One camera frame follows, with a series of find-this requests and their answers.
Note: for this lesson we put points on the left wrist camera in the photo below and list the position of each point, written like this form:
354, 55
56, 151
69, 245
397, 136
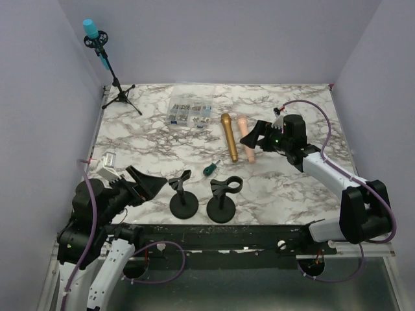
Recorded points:
106, 166

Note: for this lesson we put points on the gold microphone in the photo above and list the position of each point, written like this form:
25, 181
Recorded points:
225, 120

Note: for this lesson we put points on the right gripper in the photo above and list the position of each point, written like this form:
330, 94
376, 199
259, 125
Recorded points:
262, 127

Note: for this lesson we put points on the clear screw organizer box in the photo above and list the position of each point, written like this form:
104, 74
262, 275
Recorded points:
190, 105

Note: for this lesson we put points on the green handle screwdriver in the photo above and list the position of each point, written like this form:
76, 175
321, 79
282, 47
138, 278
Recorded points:
209, 170

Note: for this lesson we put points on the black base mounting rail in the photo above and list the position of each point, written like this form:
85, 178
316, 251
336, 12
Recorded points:
212, 247

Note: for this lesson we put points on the blue microphone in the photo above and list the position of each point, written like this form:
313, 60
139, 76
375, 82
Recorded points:
96, 39

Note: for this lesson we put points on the black round-base mic stand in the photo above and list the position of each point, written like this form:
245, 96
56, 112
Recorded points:
221, 208

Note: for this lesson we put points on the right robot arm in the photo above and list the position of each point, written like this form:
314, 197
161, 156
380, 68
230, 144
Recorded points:
363, 215

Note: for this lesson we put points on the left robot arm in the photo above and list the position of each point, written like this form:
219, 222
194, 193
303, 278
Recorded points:
84, 285

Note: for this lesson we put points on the black tripod mic stand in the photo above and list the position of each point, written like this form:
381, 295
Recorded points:
123, 94

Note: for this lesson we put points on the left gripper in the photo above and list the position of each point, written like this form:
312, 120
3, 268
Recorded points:
148, 187

